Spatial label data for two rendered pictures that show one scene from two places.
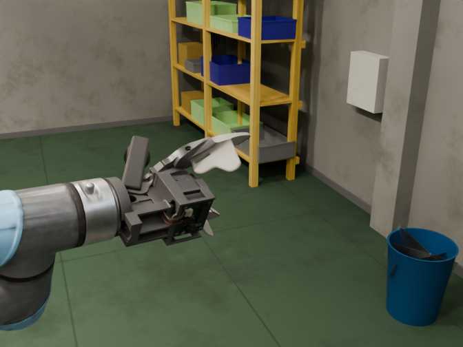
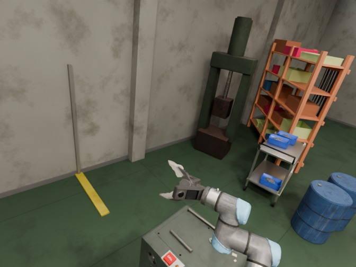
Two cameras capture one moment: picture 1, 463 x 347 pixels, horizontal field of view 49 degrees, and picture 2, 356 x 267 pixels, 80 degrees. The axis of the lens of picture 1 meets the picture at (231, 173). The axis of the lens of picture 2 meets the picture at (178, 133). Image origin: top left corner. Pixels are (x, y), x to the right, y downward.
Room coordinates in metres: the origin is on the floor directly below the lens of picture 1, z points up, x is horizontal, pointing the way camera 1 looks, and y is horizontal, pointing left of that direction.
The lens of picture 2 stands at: (0.93, 0.66, 2.54)
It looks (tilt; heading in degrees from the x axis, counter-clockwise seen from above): 27 degrees down; 247
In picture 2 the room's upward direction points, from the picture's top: 9 degrees clockwise
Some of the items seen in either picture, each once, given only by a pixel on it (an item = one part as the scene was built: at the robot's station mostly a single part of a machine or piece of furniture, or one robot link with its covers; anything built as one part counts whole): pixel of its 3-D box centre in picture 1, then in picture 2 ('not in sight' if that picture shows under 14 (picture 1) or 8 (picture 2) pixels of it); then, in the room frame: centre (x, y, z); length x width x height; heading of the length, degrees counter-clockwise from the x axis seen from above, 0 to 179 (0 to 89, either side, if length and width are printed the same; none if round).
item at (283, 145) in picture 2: not in sight; (274, 165); (-2.09, -1.69, 0.54); 1.15 x 0.67 x 1.08; 26
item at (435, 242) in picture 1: (414, 273); not in sight; (2.99, -1.26, 0.29); 0.50 x 0.46 x 0.58; 21
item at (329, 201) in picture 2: not in sight; (329, 205); (-2.40, -0.76, 0.40); 1.08 x 0.66 x 0.80; 24
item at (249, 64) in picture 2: not in sight; (225, 92); (-1.65, -3.13, 1.43); 0.92 x 0.74 x 2.85; 112
